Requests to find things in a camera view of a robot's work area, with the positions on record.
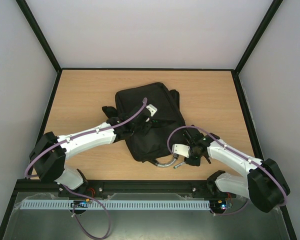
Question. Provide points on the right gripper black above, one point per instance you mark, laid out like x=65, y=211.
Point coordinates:
x=188, y=136

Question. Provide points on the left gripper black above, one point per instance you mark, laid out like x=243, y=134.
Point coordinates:
x=145, y=130

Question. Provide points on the black student bag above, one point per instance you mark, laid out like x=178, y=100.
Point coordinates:
x=156, y=143

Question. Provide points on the green capped marker pen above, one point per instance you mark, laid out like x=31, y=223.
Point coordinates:
x=179, y=165

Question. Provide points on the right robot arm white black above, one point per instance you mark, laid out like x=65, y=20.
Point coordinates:
x=248, y=168

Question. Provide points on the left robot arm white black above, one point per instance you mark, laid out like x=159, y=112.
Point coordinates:
x=48, y=159

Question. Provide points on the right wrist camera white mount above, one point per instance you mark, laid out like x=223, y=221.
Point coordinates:
x=181, y=150

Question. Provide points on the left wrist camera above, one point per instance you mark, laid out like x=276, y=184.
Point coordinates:
x=152, y=109

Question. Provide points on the bag grey metal handle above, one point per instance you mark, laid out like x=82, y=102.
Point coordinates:
x=167, y=164

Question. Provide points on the black aluminium frame rail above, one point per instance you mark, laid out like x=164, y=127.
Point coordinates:
x=207, y=189

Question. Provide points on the grey slotted cable duct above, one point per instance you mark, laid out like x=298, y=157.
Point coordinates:
x=45, y=204

